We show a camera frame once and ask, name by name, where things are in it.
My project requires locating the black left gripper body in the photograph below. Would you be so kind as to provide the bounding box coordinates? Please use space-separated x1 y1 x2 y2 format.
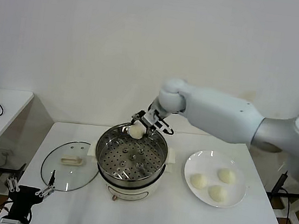
6 184 48 224

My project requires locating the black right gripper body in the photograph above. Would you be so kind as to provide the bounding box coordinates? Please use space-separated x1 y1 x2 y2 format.
141 99 172 131

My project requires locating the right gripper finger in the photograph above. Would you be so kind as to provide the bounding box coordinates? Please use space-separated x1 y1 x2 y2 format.
144 121 162 140
130 110 148 128

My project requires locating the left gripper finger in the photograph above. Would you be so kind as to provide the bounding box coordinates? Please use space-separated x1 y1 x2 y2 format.
35 168 58 199
5 162 27 194

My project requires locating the white steamed baozi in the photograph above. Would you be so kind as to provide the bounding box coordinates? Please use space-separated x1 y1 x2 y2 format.
216 167 237 185
206 183 230 204
189 172 209 191
126 123 148 141

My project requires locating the glass pot lid cream handle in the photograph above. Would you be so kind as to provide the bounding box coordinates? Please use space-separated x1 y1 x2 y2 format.
38 137 103 196

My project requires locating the stainless steel steamer basket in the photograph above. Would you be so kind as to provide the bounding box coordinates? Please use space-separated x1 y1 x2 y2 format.
91 118 172 193

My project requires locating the black table foot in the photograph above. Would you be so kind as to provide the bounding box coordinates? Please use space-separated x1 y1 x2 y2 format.
265 189 299 212
0 164 22 176

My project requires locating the white round plate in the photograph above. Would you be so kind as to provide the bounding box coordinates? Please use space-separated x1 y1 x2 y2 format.
180 148 251 211

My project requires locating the white electric cooking pot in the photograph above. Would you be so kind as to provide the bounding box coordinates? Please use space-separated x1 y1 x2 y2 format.
82 136 178 209

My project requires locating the white side table with label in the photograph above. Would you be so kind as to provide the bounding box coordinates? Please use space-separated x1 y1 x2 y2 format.
275 199 299 224

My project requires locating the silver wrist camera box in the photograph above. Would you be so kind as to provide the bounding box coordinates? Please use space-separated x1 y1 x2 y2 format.
0 216 30 224

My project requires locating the black cable with adapter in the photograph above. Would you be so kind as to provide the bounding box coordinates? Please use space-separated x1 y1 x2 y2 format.
269 170 295 224

